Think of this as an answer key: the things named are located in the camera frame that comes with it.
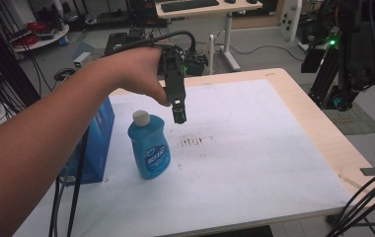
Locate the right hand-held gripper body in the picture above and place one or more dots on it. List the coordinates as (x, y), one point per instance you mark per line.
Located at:
(356, 49)

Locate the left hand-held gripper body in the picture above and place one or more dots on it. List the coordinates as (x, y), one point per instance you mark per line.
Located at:
(175, 84)

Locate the blue bottle with white cap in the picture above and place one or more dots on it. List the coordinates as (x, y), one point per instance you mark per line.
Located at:
(151, 148)

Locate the person's left hand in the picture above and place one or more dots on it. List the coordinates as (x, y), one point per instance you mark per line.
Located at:
(136, 67)

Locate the white table mat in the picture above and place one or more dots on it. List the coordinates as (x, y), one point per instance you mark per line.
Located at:
(241, 154)

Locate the dark floor mat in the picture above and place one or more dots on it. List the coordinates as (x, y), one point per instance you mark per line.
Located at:
(356, 120)

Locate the black equipment box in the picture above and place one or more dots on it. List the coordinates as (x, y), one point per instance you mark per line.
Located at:
(116, 42)

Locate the white panel with holes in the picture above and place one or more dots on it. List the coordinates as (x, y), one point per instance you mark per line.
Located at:
(290, 18)

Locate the black keyboard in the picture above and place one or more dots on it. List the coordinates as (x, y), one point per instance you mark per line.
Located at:
(188, 5)

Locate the wooden desk with white legs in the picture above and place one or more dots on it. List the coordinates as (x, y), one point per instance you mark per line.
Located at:
(208, 10)

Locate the blue cardboard box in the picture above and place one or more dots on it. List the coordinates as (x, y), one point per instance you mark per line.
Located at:
(98, 141)

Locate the small white box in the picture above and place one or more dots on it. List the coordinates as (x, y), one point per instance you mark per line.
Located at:
(82, 59)

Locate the round white table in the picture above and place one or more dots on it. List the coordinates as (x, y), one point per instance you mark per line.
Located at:
(49, 38)

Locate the black metal stand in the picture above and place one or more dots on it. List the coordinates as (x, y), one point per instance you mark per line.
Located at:
(1, 56)

